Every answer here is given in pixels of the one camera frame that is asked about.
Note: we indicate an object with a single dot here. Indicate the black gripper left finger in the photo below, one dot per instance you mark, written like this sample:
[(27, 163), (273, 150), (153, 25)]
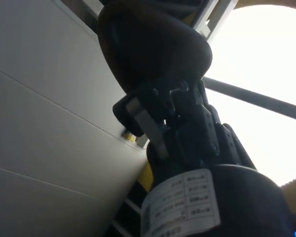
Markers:
[(128, 116)]

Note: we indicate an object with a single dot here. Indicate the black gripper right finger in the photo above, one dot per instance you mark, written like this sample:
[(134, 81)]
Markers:
[(202, 128)]

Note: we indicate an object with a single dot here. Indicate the grey metal bar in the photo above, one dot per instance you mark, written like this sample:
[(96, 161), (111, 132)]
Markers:
[(261, 98)]

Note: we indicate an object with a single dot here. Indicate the pale grey locker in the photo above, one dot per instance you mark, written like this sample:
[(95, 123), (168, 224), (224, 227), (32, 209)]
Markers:
[(47, 111)]

